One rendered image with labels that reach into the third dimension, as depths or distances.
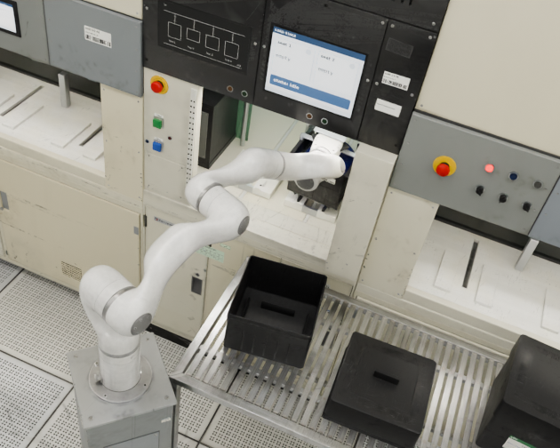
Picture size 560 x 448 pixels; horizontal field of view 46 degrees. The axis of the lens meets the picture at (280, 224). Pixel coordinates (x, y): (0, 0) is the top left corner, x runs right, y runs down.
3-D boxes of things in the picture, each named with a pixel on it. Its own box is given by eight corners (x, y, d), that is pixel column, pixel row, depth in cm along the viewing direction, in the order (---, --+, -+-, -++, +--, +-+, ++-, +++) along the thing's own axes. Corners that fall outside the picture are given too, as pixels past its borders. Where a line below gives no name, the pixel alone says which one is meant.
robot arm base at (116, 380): (96, 412, 195) (92, 376, 182) (83, 360, 207) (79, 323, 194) (159, 394, 202) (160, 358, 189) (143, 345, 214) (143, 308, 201)
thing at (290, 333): (244, 286, 238) (250, 253, 226) (319, 308, 236) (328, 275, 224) (221, 347, 218) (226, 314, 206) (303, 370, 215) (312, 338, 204)
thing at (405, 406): (321, 417, 204) (329, 394, 195) (346, 346, 225) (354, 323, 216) (412, 453, 199) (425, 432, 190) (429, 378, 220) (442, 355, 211)
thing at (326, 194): (281, 195, 256) (291, 132, 233) (304, 165, 269) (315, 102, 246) (339, 220, 250) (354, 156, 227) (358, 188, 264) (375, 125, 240)
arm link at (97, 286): (115, 365, 186) (111, 311, 169) (76, 325, 194) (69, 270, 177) (148, 342, 193) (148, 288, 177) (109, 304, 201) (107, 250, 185)
